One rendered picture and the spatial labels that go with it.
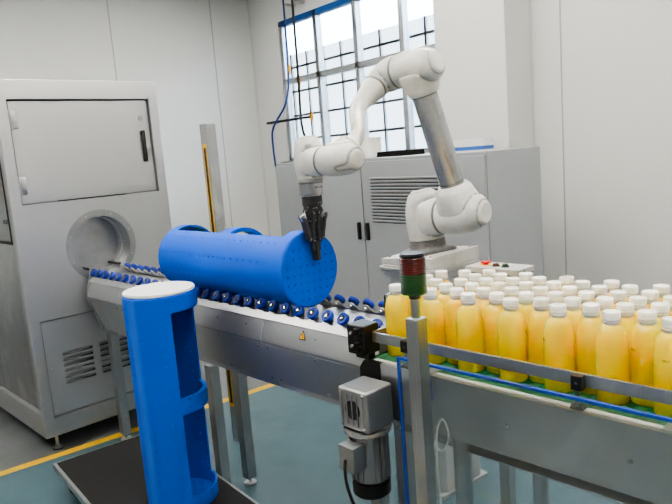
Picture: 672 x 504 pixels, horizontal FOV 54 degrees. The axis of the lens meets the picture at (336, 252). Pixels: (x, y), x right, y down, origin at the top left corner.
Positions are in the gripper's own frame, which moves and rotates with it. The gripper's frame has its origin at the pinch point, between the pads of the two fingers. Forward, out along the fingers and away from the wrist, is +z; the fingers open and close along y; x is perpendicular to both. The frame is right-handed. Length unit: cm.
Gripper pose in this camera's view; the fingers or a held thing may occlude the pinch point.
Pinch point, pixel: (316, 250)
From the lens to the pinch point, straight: 239.6
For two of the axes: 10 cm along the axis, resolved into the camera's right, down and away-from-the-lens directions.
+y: 7.2, -1.6, 6.8
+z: 0.8, 9.9, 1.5
